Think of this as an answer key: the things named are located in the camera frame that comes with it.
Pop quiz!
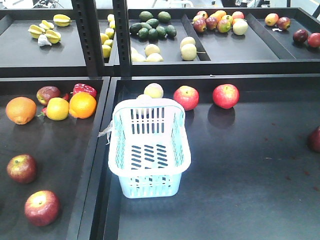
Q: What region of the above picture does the light blue plastic basket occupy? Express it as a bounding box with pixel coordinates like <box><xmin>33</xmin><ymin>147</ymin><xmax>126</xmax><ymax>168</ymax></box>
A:
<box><xmin>108</xmin><ymin>98</ymin><xmax>191</xmax><ymax>199</ymax></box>

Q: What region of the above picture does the pale peach front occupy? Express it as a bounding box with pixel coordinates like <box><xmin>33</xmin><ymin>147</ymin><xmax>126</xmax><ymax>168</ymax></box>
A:
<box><xmin>136</xmin><ymin>94</ymin><xmax>152</xmax><ymax>101</ymax></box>

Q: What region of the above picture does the pale peach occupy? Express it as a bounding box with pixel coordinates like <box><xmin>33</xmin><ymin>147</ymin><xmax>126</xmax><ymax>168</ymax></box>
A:
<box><xmin>136</xmin><ymin>94</ymin><xmax>152</xmax><ymax>101</ymax></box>
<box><xmin>143</xmin><ymin>83</ymin><xmax>164</xmax><ymax>99</ymax></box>

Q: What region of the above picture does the pale peach back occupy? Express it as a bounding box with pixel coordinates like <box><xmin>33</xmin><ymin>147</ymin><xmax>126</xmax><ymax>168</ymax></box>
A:
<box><xmin>143</xmin><ymin>83</ymin><xmax>164</xmax><ymax>99</ymax></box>

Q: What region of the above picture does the red apple tray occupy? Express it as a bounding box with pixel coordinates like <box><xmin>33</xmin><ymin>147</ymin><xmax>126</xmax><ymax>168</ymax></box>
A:
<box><xmin>173</xmin><ymin>85</ymin><xmax>200</xmax><ymax>111</ymax></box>
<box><xmin>212</xmin><ymin>84</ymin><xmax>240</xmax><ymax>109</ymax></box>

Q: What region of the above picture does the orange far right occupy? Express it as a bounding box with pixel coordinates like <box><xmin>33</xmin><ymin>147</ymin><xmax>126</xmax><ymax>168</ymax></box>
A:
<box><xmin>69</xmin><ymin>92</ymin><xmax>97</xmax><ymax>119</ymax></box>

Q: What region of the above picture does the red bell pepper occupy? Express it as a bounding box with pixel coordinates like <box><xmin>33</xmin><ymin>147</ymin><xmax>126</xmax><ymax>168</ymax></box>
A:
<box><xmin>72</xmin><ymin>83</ymin><xmax>97</xmax><ymax>98</ymax></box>

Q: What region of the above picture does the yellow lemon front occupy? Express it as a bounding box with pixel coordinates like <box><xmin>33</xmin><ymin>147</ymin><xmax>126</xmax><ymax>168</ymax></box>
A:
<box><xmin>101</xmin><ymin>44</ymin><xmax>112</xmax><ymax>59</ymax></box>

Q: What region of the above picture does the yellow lemon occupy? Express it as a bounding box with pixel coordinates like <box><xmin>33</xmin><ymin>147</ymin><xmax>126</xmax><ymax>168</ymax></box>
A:
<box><xmin>101</xmin><ymin>44</ymin><xmax>112</xmax><ymax>59</ymax></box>
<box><xmin>99</xmin><ymin>32</ymin><xmax>110</xmax><ymax>45</ymax></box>

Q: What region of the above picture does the black wooden produce stand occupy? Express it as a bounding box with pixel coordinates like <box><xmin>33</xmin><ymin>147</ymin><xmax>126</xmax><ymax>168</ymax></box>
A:
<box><xmin>0</xmin><ymin>76</ymin><xmax>111</xmax><ymax>240</ymax></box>

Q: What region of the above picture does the yellow lemon middle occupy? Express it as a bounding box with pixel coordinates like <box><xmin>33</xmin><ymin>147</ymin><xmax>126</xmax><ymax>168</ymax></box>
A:
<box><xmin>99</xmin><ymin>32</ymin><xmax>110</xmax><ymax>45</ymax></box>

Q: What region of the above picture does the yellow apple right group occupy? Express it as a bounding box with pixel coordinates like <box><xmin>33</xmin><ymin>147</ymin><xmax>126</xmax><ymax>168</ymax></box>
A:
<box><xmin>46</xmin><ymin>97</ymin><xmax>69</xmax><ymax>121</ymax></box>

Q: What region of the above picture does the red chili pepper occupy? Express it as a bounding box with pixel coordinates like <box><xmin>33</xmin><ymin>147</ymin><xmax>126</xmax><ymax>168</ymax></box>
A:
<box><xmin>37</xmin><ymin>92</ymin><xmax>70</xmax><ymax>118</ymax></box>

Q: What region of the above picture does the red apple behind lemon-apple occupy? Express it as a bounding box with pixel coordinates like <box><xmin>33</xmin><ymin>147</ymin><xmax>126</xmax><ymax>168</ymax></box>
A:
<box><xmin>36</xmin><ymin>86</ymin><xmax>61</xmax><ymax>106</ymax></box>

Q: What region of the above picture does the yellow starfruit right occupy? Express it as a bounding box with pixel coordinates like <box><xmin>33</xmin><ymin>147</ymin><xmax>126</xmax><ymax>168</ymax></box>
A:
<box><xmin>45</xmin><ymin>29</ymin><xmax>62</xmax><ymax>44</ymax></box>

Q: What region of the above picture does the yellow starfruit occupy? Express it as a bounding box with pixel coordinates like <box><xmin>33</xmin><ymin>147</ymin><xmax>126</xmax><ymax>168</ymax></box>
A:
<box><xmin>45</xmin><ymin>29</ymin><xmax>62</xmax><ymax>44</ymax></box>
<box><xmin>28</xmin><ymin>24</ymin><xmax>46</xmax><ymax>39</ymax></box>
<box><xmin>53</xmin><ymin>14</ymin><xmax>72</xmax><ymax>27</ymax></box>

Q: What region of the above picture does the orange with navel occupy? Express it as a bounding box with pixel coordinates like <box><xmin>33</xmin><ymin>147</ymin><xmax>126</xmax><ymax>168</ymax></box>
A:
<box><xmin>5</xmin><ymin>96</ymin><xmax>37</xmax><ymax>125</ymax></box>

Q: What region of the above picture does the yellow starfruit top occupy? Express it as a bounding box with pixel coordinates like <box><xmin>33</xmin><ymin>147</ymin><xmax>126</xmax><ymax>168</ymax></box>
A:
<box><xmin>53</xmin><ymin>14</ymin><xmax>72</xmax><ymax>27</ymax></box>

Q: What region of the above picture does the garlic bulb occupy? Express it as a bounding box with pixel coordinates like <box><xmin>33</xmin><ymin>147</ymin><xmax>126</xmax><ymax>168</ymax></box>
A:
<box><xmin>37</xmin><ymin>34</ymin><xmax>52</xmax><ymax>47</ymax></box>

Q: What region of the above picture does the red apple front middle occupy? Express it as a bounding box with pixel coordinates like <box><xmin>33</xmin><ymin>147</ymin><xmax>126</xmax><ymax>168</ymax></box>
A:
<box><xmin>6</xmin><ymin>153</ymin><xmax>38</xmax><ymax>184</ymax></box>

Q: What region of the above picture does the red apple front right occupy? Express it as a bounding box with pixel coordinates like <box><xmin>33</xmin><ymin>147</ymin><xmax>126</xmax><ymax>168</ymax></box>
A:
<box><xmin>24</xmin><ymin>190</ymin><xmax>61</xmax><ymax>227</ymax></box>

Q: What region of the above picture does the yellow starfruit left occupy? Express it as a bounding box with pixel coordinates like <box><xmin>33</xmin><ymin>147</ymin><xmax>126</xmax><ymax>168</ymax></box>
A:
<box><xmin>28</xmin><ymin>24</ymin><xmax>46</xmax><ymax>39</ymax></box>

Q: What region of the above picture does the black upright shelf post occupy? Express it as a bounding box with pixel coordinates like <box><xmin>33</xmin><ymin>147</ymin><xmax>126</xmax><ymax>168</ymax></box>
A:
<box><xmin>112</xmin><ymin>0</ymin><xmax>132</xmax><ymax>77</ymax></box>
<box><xmin>71</xmin><ymin>0</ymin><xmax>105</xmax><ymax>77</ymax></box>

